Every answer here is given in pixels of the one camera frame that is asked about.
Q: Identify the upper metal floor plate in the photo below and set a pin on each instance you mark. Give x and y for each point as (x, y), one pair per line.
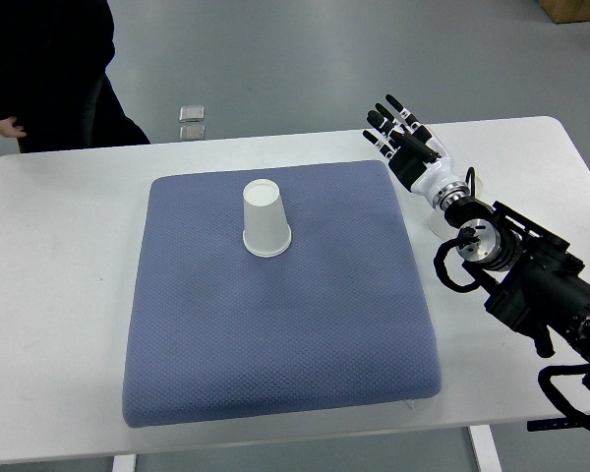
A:
(191, 113)

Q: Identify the white left table leg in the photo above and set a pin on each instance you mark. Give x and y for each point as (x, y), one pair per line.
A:
(124, 463)

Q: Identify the person in black clothes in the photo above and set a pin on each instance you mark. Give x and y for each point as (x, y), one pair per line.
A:
(53, 60)

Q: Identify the person's bare hand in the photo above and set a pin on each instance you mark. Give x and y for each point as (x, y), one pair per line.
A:
(10, 129)

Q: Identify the white paper cup carried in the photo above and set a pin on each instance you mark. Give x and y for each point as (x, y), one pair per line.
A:
(436, 221)

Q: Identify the lower metal floor plate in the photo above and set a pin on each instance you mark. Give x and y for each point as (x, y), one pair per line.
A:
(192, 133)

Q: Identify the metal floor plate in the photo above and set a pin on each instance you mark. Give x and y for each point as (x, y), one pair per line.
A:
(191, 113)
(192, 133)

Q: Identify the white table leg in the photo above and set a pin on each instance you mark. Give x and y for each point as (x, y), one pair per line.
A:
(484, 449)
(124, 463)

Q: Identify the brown cardboard box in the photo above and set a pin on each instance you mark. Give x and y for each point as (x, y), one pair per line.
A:
(567, 11)

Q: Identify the white paper cup on mat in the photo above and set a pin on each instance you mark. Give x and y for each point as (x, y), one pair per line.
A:
(266, 232)

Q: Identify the white right table leg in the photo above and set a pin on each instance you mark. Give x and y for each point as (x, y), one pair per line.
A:
(484, 449)

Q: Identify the black table control panel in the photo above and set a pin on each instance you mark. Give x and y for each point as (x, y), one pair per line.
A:
(555, 424)

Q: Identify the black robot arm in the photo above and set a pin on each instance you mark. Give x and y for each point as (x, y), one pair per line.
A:
(532, 281)

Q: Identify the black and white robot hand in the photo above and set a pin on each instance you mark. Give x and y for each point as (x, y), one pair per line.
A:
(415, 156)

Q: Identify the blue-grey textured cushion mat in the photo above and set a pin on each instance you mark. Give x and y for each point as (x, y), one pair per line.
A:
(338, 319)

